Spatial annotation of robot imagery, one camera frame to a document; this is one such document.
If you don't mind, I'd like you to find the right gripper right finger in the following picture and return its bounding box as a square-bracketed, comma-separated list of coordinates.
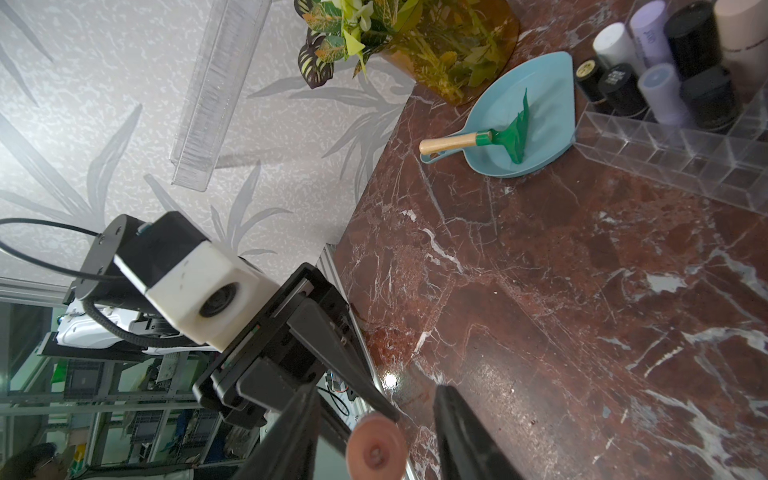
[433, 385, 523, 480]

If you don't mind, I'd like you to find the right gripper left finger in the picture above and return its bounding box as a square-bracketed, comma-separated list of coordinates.
[233, 385, 321, 480]

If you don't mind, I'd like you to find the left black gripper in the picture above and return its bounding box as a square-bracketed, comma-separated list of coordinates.
[192, 263, 400, 455]

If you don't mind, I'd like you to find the pink lip gloss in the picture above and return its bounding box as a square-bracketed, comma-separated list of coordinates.
[714, 0, 767, 100]
[345, 412, 408, 480]

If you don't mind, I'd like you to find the black lipstick silver band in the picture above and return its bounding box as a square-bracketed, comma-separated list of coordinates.
[598, 63, 648, 117]

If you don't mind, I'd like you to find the black lipstick gold band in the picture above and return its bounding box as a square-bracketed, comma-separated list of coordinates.
[574, 56, 614, 115]

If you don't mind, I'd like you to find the small lavender lip tube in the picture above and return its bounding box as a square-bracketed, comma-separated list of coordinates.
[638, 63, 694, 127]

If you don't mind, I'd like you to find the white lip balm tube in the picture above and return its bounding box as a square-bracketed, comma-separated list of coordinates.
[592, 22, 646, 76]

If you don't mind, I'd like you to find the black lipstick horizontal top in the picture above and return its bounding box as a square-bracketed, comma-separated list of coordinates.
[681, 65, 741, 134]

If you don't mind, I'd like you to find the lavender lip balm tube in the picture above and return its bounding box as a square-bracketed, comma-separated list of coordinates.
[629, 0, 674, 68]

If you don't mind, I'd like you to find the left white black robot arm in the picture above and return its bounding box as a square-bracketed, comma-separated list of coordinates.
[70, 211, 406, 465]

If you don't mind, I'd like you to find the clear acrylic lipstick organizer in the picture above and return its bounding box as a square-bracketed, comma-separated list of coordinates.
[574, 85, 767, 216]

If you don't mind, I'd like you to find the teal plastic dustpan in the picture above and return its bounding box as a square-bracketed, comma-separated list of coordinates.
[419, 51, 576, 178]

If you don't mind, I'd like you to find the artificial plant in amber vase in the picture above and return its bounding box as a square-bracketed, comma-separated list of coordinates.
[293, 0, 521, 105]

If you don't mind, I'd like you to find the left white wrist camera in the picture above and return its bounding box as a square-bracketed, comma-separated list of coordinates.
[114, 211, 280, 352]

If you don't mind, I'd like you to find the green brush wooden handle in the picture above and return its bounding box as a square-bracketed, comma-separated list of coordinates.
[419, 91, 531, 164]

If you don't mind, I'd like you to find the clear acrylic wall shelf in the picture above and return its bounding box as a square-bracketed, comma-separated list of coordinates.
[171, 0, 271, 192]

